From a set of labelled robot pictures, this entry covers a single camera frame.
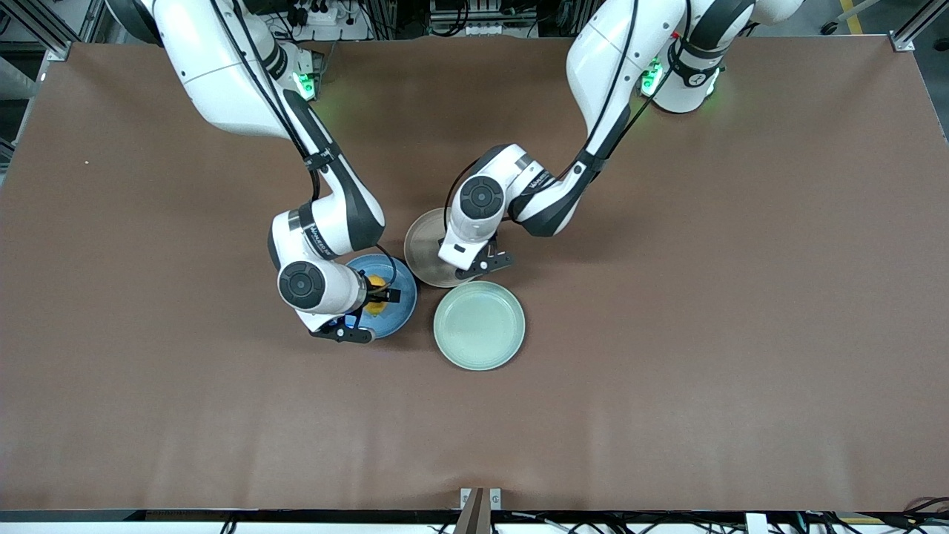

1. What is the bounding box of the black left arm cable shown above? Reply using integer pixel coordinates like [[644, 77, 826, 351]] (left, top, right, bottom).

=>
[[443, 0, 694, 232]]

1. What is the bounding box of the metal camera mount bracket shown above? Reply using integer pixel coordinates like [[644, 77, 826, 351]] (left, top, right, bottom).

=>
[[454, 487, 503, 534]]

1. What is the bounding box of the white power strip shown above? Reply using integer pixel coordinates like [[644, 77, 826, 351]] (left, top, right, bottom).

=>
[[293, 2, 351, 27]]

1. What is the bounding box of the blue plate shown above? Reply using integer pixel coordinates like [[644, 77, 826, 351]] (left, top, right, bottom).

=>
[[344, 254, 418, 340]]

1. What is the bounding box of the cable bundle under table edge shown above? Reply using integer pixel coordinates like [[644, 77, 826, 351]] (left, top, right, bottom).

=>
[[797, 495, 949, 534]]

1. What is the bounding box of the light green plate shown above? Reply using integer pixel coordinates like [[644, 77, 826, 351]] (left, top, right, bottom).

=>
[[433, 280, 526, 371]]

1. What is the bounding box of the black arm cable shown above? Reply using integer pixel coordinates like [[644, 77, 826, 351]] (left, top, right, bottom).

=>
[[210, 0, 398, 286], [443, 0, 694, 232]]

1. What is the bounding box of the aluminium frame rail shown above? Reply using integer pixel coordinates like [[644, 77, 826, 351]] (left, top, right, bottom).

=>
[[0, 0, 113, 101], [888, 0, 949, 53]]

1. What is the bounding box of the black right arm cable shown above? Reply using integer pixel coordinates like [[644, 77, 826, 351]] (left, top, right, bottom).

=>
[[210, 0, 398, 286]]

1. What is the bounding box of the beige plate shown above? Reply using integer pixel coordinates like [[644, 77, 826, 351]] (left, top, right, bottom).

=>
[[404, 208, 477, 289]]

